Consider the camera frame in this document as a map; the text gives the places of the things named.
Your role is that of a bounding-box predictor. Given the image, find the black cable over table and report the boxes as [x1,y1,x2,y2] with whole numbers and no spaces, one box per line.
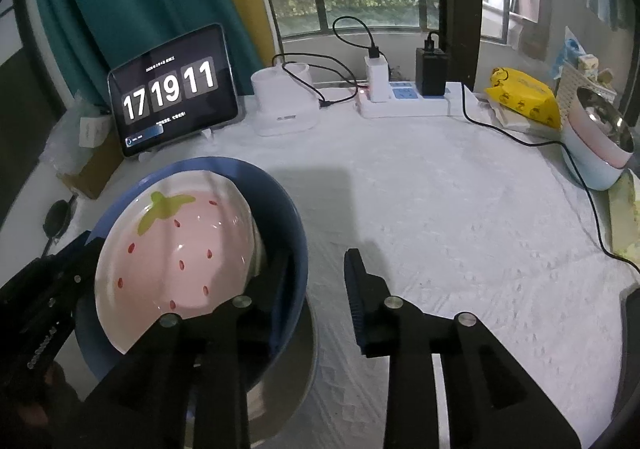
[459,83,640,275]

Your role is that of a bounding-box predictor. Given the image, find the white power strip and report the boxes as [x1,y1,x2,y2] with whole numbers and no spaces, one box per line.
[356,82,478,119]

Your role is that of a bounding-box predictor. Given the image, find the yellow paper bag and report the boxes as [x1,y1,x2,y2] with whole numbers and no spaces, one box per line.
[608,170,640,265]

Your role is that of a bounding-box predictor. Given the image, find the person's hand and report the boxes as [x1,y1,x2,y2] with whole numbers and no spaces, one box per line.
[17,361,82,429]

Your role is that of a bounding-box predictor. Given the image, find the large blue bowl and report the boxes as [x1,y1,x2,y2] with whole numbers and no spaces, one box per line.
[76,157,308,380]

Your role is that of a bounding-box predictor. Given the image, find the black power adapter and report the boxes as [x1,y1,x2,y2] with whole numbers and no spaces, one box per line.
[416,31,449,97]

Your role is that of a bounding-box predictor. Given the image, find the beige plate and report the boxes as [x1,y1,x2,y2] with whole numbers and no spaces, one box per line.
[247,299,318,448]

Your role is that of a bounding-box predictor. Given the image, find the pink strawberry bowl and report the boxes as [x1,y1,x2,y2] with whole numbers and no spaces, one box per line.
[94,170,265,353]

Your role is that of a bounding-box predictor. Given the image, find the cardboard box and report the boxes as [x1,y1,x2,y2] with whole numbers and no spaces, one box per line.
[56,131,124,200]

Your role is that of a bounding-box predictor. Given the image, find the stacked pastel bowls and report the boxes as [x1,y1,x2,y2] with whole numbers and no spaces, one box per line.
[561,86,634,191]

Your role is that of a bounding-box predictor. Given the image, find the small white box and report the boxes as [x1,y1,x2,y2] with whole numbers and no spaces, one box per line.
[78,114,112,149]

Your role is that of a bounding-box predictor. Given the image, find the white desk lamp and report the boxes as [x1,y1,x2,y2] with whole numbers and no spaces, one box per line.
[179,0,321,137]

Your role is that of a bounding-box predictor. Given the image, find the tablet showing clock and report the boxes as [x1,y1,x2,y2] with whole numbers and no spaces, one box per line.
[107,24,241,158]

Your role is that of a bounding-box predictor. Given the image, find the smartphone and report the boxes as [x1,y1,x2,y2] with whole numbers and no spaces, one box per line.
[612,287,639,417]

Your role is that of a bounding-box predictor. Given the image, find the white charger block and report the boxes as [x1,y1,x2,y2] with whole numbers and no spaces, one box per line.
[364,45,390,102]

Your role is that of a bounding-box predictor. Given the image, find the black round puck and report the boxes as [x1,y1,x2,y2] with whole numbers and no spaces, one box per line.
[42,200,72,239]

